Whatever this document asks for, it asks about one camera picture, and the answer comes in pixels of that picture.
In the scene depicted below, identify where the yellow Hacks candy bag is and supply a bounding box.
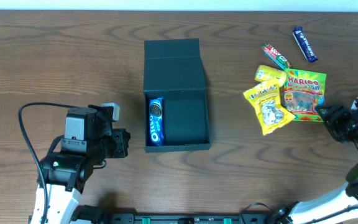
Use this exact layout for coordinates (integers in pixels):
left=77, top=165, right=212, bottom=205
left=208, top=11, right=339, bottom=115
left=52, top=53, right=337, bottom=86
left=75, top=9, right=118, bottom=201
left=243, top=79, right=295, bottom=136

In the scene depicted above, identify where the green Haribo gummy bag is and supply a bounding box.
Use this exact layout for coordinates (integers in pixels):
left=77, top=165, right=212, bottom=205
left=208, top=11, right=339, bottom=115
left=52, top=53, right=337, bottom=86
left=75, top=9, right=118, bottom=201
left=283, top=68, right=326, bottom=122

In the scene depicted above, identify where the black gift box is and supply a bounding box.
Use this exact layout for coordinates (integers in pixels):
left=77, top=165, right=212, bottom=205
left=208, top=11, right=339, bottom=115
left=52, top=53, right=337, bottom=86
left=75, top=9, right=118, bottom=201
left=143, top=39, right=211, bottom=153

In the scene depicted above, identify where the red green snack bar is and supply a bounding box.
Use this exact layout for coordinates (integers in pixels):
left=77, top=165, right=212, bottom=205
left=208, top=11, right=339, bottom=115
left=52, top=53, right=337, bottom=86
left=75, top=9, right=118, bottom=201
left=261, top=44, right=293, bottom=70

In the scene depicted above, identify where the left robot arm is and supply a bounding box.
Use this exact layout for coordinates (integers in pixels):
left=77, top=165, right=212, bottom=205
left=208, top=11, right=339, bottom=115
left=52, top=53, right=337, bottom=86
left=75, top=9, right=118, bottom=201
left=29, top=103, right=131, bottom=223

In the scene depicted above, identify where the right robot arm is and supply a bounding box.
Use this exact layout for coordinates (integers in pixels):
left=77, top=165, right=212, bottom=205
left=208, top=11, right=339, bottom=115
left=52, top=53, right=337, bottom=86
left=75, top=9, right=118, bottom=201
left=266, top=100, right=358, bottom=224

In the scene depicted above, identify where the dark blue chocolate bar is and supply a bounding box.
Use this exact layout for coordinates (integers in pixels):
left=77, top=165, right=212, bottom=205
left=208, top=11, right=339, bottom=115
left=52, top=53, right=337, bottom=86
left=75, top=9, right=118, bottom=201
left=293, top=27, right=318, bottom=63

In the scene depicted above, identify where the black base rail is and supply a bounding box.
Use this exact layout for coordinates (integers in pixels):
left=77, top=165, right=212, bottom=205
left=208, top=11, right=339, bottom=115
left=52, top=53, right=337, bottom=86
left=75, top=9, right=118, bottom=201
left=70, top=205, right=270, bottom=224

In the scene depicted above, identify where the left black cable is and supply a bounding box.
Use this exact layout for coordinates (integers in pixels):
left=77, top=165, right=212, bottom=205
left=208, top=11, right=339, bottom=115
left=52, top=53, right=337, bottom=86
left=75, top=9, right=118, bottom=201
left=17, top=102, right=80, bottom=224

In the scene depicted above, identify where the blue Oreo cookie pack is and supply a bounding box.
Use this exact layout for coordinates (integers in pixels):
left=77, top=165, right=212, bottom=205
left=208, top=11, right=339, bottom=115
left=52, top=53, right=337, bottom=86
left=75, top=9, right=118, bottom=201
left=149, top=97, right=164, bottom=146

